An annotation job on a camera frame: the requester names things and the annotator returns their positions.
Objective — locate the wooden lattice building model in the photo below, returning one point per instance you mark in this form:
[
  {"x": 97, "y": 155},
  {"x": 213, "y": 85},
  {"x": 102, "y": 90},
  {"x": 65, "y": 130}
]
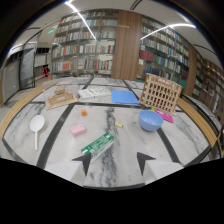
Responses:
[{"x": 161, "y": 93}]

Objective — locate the tall bookshelf with books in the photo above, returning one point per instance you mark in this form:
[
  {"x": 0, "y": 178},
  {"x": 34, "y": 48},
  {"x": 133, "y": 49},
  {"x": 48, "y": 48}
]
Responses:
[{"x": 163, "y": 55}]

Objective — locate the magenta booklet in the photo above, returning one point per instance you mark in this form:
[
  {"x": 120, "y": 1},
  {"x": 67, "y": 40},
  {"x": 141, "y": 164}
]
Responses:
[{"x": 164, "y": 115}]

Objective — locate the blue plastic bowl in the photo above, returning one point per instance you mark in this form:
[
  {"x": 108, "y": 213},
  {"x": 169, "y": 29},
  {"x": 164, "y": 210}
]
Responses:
[{"x": 150, "y": 120}]

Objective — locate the red step stool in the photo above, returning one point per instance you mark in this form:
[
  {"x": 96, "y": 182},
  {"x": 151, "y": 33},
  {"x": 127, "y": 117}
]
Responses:
[{"x": 45, "y": 72}]

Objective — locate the white printed book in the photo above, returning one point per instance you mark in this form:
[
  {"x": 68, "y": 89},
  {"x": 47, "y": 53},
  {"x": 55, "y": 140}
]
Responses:
[{"x": 93, "y": 92}]

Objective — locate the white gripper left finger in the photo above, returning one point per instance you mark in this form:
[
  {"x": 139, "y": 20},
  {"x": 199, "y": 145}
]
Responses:
[{"x": 74, "y": 166}]

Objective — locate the wooden castle model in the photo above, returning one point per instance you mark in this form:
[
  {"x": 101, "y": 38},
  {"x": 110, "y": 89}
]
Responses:
[{"x": 60, "y": 97}]

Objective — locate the small yellow eraser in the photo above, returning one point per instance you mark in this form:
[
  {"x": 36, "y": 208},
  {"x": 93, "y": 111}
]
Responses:
[{"x": 119, "y": 124}]

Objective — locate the white plastic spoon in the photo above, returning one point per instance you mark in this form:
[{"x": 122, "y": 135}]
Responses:
[{"x": 36, "y": 125}]

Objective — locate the pink power strip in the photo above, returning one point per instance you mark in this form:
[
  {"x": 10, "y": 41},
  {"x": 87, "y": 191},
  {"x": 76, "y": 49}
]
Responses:
[{"x": 78, "y": 129}]

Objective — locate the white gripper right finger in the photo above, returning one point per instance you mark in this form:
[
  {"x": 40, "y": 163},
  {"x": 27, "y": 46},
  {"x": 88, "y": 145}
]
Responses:
[{"x": 154, "y": 167}]

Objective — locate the small orange cube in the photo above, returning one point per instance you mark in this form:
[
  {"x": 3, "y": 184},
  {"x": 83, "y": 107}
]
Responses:
[{"x": 84, "y": 112}]

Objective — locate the large wooden bookshelf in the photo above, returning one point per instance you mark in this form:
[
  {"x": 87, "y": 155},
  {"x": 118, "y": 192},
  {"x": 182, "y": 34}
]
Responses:
[{"x": 85, "y": 43}]

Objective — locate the wooden wall panel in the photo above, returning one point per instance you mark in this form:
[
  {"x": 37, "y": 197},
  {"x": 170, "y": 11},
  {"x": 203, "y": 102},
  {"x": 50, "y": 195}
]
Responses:
[{"x": 126, "y": 45}]

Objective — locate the green toothpaste box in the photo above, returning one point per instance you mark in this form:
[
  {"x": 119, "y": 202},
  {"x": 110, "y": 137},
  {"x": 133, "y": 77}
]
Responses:
[{"x": 98, "y": 145}]

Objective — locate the blue folder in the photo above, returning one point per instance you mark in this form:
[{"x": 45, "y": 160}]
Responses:
[{"x": 124, "y": 97}]

